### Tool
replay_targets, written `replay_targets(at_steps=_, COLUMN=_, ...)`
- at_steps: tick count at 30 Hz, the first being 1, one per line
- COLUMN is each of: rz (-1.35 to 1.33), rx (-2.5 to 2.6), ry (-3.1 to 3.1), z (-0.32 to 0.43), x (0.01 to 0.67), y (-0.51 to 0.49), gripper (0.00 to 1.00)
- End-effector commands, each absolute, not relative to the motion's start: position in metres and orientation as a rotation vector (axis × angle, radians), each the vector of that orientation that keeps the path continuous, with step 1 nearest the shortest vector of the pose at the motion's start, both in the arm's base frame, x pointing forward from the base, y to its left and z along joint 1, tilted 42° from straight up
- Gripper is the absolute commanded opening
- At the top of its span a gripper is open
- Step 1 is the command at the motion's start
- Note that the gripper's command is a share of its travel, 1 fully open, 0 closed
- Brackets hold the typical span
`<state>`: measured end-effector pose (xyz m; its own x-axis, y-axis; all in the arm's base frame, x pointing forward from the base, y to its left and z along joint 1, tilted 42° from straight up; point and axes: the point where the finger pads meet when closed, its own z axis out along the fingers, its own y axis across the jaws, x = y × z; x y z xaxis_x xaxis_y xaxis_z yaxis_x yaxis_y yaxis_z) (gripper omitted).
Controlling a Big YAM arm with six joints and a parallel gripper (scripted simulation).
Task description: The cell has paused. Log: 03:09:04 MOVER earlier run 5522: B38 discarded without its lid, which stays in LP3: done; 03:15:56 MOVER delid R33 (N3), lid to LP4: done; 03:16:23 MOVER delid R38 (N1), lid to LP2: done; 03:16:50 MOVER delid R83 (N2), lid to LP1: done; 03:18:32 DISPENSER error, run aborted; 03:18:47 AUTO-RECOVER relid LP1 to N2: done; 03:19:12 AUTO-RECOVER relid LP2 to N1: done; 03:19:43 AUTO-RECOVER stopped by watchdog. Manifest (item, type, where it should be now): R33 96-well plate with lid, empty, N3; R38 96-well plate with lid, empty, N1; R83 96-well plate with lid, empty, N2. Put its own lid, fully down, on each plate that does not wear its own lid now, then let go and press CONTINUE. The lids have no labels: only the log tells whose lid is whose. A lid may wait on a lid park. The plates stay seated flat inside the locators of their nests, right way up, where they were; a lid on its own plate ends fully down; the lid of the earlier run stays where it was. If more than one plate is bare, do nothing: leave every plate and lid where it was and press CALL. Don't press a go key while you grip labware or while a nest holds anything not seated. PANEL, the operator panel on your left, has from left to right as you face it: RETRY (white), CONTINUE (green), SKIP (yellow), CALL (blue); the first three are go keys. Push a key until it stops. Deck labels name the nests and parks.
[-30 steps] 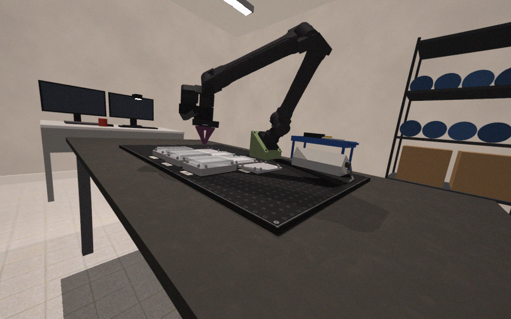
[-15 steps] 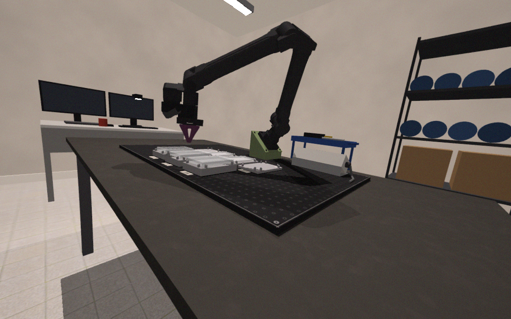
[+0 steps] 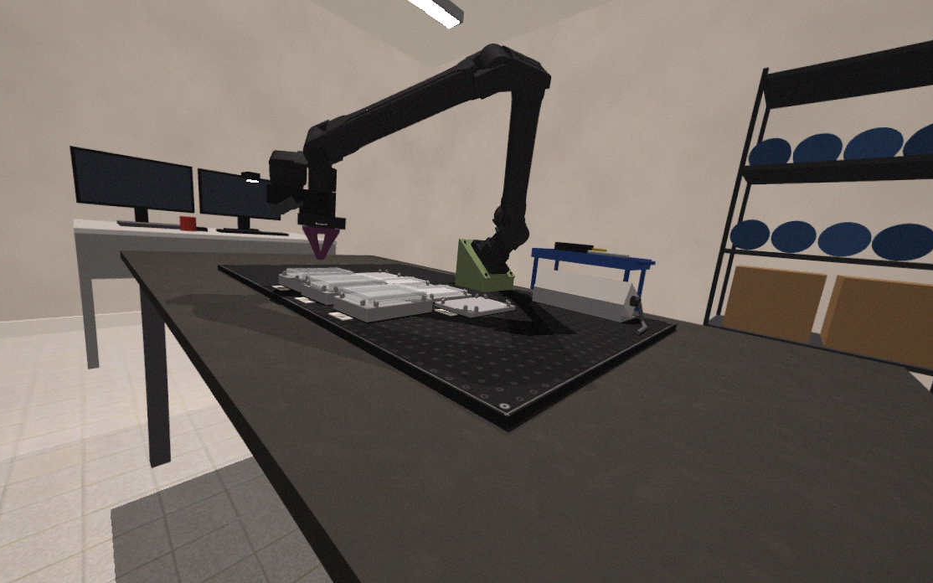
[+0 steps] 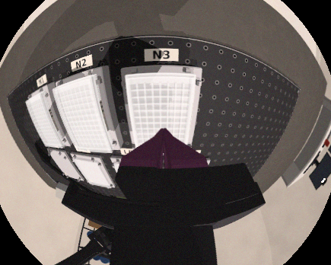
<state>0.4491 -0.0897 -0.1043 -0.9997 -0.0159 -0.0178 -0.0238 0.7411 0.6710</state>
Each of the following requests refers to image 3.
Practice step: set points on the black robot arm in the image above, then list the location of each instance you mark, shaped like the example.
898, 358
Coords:
479, 75

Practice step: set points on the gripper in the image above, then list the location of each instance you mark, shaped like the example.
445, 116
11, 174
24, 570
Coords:
312, 229

